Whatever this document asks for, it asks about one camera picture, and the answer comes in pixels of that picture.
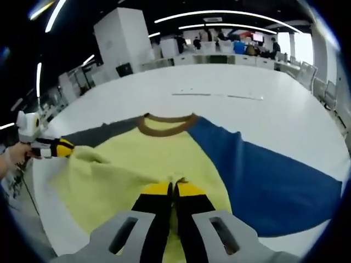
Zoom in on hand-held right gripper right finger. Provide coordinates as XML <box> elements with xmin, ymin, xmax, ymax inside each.
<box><xmin>173</xmin><ymin>181</ymin><xmax>301</xmax><ymax>263</ymax></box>

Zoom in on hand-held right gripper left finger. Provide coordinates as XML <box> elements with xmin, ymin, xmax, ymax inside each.
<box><xmin>56</xmin><ymin>181</ymin><xmax>173</xmax><ymax>263</ymax></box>

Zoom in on yellow garment blue grey sleeves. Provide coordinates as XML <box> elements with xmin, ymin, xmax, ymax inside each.
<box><xmin>52</xmin><ymin>112</ymin><xmax>343</xmax><ymax>263</ymax></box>

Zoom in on person's left hand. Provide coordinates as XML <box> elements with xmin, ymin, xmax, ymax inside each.
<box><xmin>4</xmin><ymin>141</ymin><xmax>32</xmax><ymax>173</ymax></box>

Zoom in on black box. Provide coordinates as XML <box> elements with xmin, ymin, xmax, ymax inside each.
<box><xmin>115</xmin><ymin>62</ymin><xmax>134</xmax><ymax>78</ymax></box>

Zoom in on white pillar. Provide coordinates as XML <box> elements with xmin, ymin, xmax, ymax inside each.
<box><xmin>93</xmin><ymin>7</ymin><xmax>155</xmax><ymax>79</ymax></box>

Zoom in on white flat strip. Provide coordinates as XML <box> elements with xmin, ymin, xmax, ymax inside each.
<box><xmin>172</xmin><ymin>92</ymin><xmax>264</xmax><ymax>101</ymax></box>

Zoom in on row of white cabinets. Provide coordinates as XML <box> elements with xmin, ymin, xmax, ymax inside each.
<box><xmin>141</xmin><ymin>52</ymin><xmax>276</xmax><ymax>71</ymax></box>

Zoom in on row of grey office chairs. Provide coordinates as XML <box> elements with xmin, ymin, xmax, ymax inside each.
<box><xmin>285</xmin><ymin>56</ymin><xmax>351</xmax><ymax>129</ymax></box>

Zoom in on long ceiling light strip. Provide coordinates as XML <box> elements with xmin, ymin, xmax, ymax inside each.
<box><xmin>178</xmin><ymin>24</ymin><xmax>278</xmax><ymax>36</ymax></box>
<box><xmin>154</xmin><ymin>10</ymin><xmax>300</xmax><ymax>34</ymax></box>

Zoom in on black cable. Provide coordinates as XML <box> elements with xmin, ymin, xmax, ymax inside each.
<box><xmin>21</xmin><ymin>164</ymin><xmax>42</xmax><ymax>221</ymax></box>

